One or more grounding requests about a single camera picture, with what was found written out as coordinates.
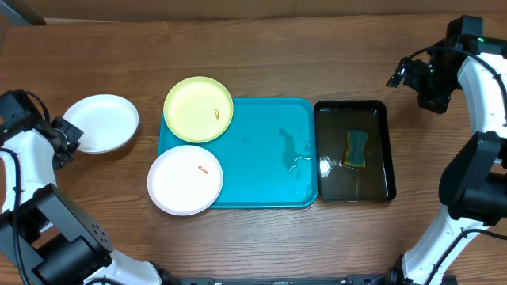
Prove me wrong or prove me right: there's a green yellow sponge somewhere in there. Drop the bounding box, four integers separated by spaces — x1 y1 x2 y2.
343 130 368 168

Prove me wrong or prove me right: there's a white plate with ketchup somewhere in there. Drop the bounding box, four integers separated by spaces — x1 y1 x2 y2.
147 145 223 216

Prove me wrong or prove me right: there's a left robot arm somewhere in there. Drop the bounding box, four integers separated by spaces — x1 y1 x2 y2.
1 117 170 284

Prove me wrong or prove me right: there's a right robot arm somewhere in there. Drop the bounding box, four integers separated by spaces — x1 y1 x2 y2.
376 33 506 284

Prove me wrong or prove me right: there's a black water tray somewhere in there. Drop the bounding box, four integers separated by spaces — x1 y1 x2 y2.
314 100 397 203

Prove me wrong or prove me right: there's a teal plastic tray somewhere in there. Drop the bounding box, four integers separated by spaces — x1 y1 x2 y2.
158 97 318 209

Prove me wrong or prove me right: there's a yellow-green plate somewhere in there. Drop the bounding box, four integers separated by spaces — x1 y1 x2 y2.
162 76 234 143

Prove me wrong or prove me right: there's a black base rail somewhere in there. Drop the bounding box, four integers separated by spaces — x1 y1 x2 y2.
176 274 411 285

